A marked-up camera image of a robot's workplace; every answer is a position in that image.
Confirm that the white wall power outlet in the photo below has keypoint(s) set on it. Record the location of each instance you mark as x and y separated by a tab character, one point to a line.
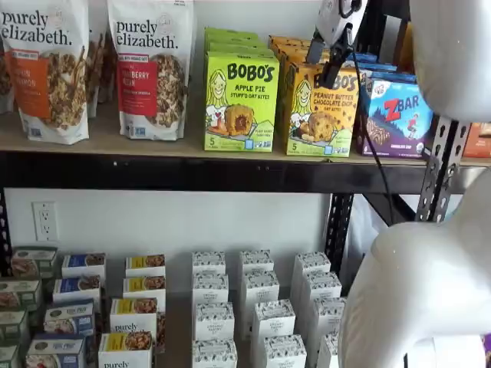
45	221

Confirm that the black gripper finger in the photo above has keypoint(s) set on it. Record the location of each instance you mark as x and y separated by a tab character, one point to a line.
333	65

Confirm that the blue purple ZBar box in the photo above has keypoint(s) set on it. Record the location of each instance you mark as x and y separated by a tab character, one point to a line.
387	76
377	67
364	57
395	126

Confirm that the black metal shelf post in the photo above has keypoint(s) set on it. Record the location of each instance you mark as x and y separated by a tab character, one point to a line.
4	230
340	230
377	27

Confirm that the white floral print box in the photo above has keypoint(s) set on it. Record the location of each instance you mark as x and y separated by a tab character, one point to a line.
311	262
284	352
209	262
328	318
261	287
321	285
210	287
256	260
329	352
273	322
215	354
215	322

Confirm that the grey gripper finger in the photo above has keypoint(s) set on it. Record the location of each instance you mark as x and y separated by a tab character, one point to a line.
315	50

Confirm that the white pastry boxes group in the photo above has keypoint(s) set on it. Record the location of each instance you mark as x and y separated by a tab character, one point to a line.
178	329

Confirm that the orange Bobo's peanut butter box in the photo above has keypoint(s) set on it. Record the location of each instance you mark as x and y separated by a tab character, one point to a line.
291	51
287	40
326	122

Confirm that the orange label granola bag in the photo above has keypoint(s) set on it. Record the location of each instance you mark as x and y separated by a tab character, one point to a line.
42	76

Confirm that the orange red snack box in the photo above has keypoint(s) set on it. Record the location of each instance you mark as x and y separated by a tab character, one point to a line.
477	142

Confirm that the blue oatmeal box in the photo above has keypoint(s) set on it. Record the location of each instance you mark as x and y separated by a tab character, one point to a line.
55	350
76	289
84	264
69	318

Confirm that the white granola bag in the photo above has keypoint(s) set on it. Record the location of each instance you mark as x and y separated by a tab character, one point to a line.
97	65
5	84

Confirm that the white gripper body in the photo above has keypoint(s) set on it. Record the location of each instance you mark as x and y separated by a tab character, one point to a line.
337	23

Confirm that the black metal shelf brace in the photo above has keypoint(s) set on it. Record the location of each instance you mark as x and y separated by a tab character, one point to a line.
399	209

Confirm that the tan wooden shelf board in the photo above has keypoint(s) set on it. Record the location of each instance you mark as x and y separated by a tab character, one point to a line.
153	147

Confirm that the yellow purely elizabeth box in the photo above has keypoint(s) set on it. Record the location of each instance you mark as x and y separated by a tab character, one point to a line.
126	350
145	264
134	314
144	287

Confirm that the black metal shelf beam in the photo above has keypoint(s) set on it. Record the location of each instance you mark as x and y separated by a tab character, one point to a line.
192	172

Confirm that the green Bobo's apple pie box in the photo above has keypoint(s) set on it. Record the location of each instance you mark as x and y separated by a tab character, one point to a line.
241	103
226	32
230	40
238	48

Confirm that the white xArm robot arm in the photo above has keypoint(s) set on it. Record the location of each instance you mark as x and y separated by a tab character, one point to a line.
422	287

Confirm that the red label granola bag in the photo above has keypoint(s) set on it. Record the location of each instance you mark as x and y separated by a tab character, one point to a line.
149	76

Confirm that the purple package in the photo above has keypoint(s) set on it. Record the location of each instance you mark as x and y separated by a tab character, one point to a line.
486	347

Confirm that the grey perforated metal post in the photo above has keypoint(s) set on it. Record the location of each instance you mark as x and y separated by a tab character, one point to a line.
441	172

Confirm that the green oatmeal box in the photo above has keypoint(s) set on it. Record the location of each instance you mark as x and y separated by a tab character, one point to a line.
34	260
8	356
19	295
13	326

